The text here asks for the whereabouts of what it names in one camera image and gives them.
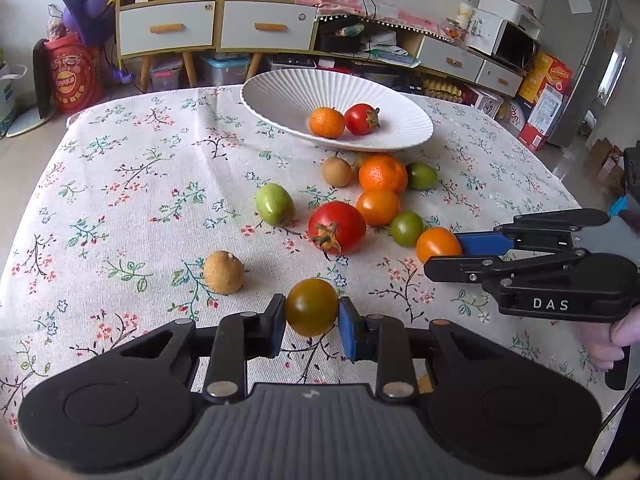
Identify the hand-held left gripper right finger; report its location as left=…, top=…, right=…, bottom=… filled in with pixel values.
left=339, top=296, right=506, bottom=405

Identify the large green tomato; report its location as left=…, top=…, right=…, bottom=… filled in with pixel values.
left=255, top=183, right=295, bottom=226

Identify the olive green tomato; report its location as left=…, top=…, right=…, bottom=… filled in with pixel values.
left=285, top=278, right=340, bottom=337

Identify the clear plastic storage bin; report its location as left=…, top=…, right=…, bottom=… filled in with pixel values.
left=149, top=57, right=186, bottom=92

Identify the silver refrigerator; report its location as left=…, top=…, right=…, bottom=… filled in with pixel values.
left=542, top=0, right=632, bottom=150

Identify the pink lace cloth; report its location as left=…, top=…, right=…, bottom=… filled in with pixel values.
left=287, top=0, right=483, bottom=46

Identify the white microwave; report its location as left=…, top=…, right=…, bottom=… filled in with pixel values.
left=467, top=7, right=542, bottom=72

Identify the red carton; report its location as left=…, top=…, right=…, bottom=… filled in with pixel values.
left=517, top=124, right=550, bottom=152

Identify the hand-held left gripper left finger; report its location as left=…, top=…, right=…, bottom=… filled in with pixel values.
left=115, top=294, right=288, bottom=403

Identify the orange yellow carton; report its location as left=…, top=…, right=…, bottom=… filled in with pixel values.
left=516, top=51, right=576, bottom=107

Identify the long white low cabinet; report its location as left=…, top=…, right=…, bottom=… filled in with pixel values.
left=314, top=15, right=527, bottom=100

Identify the white round base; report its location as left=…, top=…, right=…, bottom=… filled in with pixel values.
left=5, top=104, right=57, bottom=139

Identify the yellow snack tray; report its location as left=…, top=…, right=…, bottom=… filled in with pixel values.
left=421, top=76, right=470, bottom=105

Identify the black cable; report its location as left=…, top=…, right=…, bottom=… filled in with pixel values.
left=597, top=375, right=640, bottom=433

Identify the blue lid storage bin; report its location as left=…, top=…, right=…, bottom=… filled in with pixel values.
left=199, top=53, right=252, bottom=89

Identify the white paper bag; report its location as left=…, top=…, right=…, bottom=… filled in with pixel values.
left=0, top=62, right=29, bottom=128

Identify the black flat panel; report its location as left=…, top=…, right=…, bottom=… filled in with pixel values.
left=32, top=38, right=55, bottom=120

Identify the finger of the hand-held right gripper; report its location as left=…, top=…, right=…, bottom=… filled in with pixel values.
left=423, top=249, right=588, bottom=292
left=452, top=208, right=612, bottom=257

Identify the white ribbed plate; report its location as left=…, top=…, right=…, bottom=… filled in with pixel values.
left=240, top=69, right=434, bottom=153

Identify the large red tomato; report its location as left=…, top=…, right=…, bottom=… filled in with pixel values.
left=308, top=201, right=367, bottom=256

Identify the orange tomato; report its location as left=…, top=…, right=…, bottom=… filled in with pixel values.
left=416, top=227, right=463, bottom=264
left=355, top=189, right=401, bottom=227

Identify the red gift bag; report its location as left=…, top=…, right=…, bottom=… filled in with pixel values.
left=43, top=31, right=105, bottom=115

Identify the purple plush toy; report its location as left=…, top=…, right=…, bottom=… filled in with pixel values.
left=61, top=0, right=137, bottom=86

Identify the short yellow drawer cabinet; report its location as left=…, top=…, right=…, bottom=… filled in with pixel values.
left=218, top=0, right=321, bottom=81

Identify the small red tomato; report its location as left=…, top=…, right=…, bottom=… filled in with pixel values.
left=344, top=103, right=381, bottom=136

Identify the brown longan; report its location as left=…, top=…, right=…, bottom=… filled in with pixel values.
left=203, top=250, right=246, bottom=295
left=321, top=156, right=354, bottom=188

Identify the small green tomato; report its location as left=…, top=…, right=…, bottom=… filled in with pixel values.
left=390, top=211, right=425, bottom=246
left=406, top=161, right=439, bottom=191

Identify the person's right hand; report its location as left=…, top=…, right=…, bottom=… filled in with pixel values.
left=582, top=305, right=640, bottom=373

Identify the tall yellow shelf cabinet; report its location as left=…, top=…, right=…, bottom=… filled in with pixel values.
left=115, top=0, right=223, bottom=95

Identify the large mandarin orange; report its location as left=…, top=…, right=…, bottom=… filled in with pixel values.
left=359, top=153, right=408, bottom=195

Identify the white printed box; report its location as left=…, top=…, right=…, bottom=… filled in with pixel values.
left=467, top=85, right=505, bottom=120

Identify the brown cardboard box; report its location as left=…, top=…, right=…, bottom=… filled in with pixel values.
left=584, top=137, right=627, bottom=198

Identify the small mandarin orange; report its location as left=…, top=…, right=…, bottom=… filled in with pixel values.
left=308, top=106, right=347, bottom=140

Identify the blue white carton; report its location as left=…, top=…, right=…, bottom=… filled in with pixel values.
left=529, top=84, right=567, bottom=137

